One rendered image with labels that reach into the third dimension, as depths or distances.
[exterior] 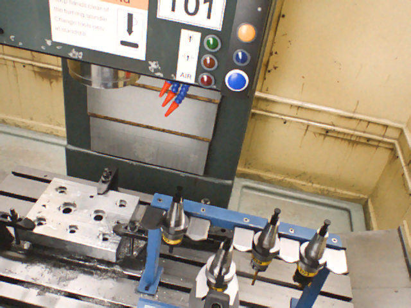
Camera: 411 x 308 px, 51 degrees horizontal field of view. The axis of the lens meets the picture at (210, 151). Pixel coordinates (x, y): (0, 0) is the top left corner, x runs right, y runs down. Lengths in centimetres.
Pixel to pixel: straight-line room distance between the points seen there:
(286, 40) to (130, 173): 82
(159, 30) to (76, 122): 109
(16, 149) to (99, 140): 70
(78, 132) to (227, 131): 59
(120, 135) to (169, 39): 99
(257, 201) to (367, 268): 64
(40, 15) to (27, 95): 151
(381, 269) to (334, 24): 92
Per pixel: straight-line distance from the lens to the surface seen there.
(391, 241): 177
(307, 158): 204
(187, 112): 150
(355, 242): 177
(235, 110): 150
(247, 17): 65
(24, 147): 231
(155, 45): 70
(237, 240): 102
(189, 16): 67
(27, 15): 77
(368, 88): 187
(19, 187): 160
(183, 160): 162
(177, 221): 99
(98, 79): 91
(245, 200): 206
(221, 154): 162
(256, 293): 133
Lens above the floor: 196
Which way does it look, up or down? 37 degrees down
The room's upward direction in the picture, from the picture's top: 10 degrees clockwise
